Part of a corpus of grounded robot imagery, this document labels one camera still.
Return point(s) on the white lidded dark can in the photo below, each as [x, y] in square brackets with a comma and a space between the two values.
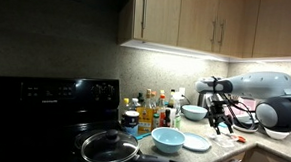
[130, 122]

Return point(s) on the small white wall outlet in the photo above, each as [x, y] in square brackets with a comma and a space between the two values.
[182, 92]

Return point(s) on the green cap small jar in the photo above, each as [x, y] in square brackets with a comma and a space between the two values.
[155, 121]

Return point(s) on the light blue bowl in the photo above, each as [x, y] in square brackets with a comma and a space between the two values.
[194, 113]
[167, 140]

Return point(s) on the under cabinet light strip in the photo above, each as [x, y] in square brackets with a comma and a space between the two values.
[173, 49]

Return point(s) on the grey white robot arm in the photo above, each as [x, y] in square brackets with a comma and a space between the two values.
[262, 83]

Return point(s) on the red sauce bottle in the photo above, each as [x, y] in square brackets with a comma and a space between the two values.
[162, 113]

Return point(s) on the white spray bottle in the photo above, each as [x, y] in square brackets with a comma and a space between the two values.
[177, 112]

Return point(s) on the yellow cap bottle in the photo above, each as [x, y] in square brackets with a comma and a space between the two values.
[126, 105]

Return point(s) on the black kitchen stove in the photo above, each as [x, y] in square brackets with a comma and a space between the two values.
[51, 96]

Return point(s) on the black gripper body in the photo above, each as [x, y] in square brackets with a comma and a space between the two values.
[219, 108]

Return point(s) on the small teal square lid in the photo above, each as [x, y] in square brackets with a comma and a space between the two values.
[222, 124]

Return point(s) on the glass pot lid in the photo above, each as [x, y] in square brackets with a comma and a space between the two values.
[110, 148]

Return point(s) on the wooden wall cabinet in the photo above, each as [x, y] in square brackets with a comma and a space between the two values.
[195, 20]

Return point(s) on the yellow label oil bottle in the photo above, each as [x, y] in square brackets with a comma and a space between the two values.
[145, 119]

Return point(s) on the clear plastic bottle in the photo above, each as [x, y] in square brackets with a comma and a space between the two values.
[135, 104]

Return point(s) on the light blue plate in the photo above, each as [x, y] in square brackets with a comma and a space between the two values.
[195, 143]

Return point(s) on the white plate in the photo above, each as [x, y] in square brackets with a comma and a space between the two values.
[246, 130]

